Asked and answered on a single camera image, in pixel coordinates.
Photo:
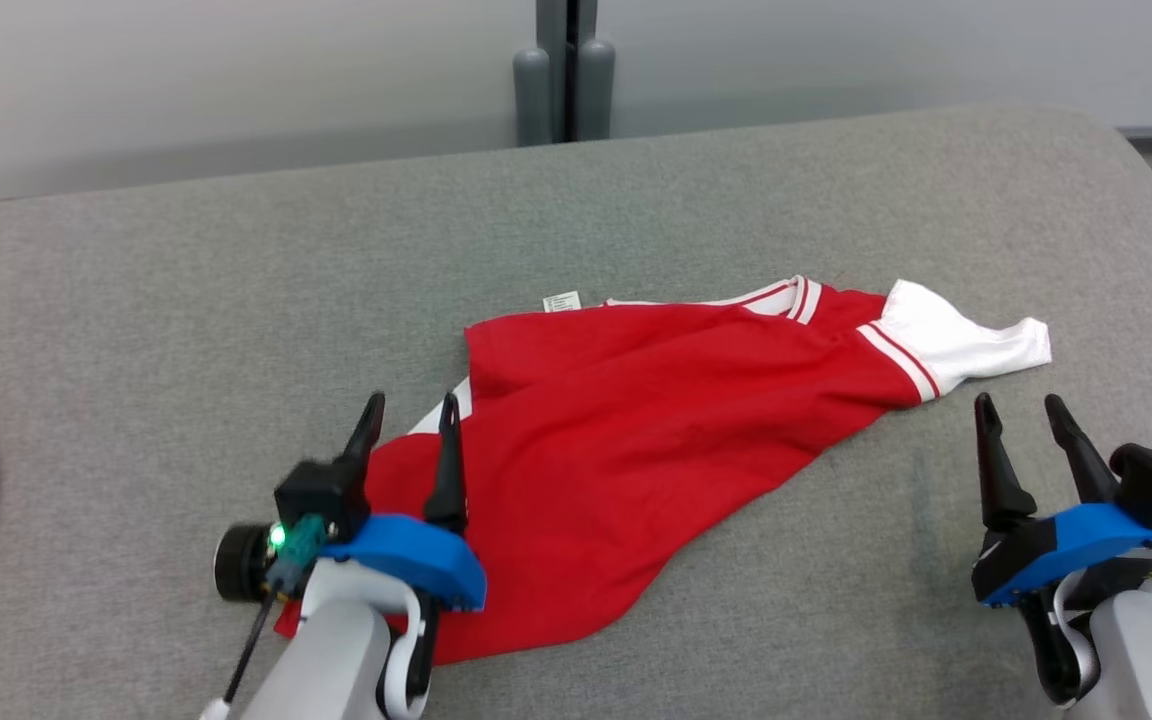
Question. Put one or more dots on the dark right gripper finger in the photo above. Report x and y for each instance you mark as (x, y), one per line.
(998, 490)
(1086, 470)

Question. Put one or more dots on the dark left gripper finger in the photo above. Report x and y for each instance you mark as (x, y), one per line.
(448, 480)
(368, 435)

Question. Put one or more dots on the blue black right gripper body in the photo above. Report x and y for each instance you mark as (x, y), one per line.
(1056, 545)

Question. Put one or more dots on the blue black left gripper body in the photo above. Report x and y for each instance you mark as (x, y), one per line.
(416, 550)

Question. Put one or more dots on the red garment with striped trim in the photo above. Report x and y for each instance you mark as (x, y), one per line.
(636, 430)

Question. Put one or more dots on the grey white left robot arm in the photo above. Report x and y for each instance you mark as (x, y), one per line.
(336, 650)

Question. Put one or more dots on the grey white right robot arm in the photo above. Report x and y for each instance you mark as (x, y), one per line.
(1146, 650)

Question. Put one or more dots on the grey cylinder post foot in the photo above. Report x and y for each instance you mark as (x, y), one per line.
(596, 90)
(531, 95)

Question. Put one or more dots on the grey partition post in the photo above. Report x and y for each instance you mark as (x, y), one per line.
(566, 60)

